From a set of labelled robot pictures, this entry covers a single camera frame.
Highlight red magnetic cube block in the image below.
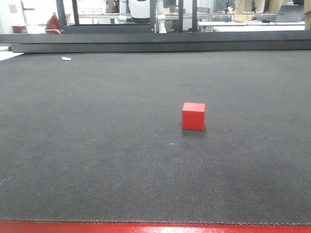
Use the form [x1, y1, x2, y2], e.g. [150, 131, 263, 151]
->
[181, 102, 206, 131]

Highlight dark grey table mat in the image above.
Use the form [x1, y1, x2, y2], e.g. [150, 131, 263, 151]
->
[0, 50, 311, 225]

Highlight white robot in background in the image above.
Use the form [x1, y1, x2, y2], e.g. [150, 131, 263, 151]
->
[119, 0, 167, 33]

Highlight small white paper scrap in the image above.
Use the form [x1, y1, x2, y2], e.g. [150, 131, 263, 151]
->
[61, 56, 71, 61]

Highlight red bag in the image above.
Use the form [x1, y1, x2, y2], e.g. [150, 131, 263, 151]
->
[45, 13, 60, 34]

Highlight red box on shelf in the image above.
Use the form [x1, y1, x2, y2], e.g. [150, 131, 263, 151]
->
[12, 25, 28, 33]

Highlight grey laptop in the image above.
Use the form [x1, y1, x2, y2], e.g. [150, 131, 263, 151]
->
[275, 5, 304, 22]

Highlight white lab table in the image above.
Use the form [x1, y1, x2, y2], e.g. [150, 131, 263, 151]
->
[198, 21, 305, 32]

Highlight red metal table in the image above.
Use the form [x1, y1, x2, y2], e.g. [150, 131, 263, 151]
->
[0, 220, 311, 233]

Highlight black metal frame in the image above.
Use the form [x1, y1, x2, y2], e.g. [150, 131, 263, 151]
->
[55, 0, 199, 34]

